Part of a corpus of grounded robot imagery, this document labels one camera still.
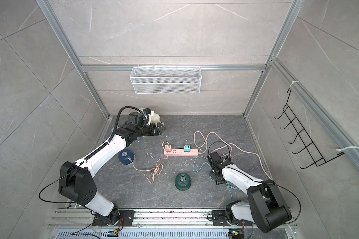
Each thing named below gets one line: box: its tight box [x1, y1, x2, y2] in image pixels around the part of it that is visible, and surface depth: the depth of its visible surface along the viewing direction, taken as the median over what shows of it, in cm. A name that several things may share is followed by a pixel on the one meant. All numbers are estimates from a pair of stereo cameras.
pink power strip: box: [163, 148, 199, 157], surface depth 97 cm
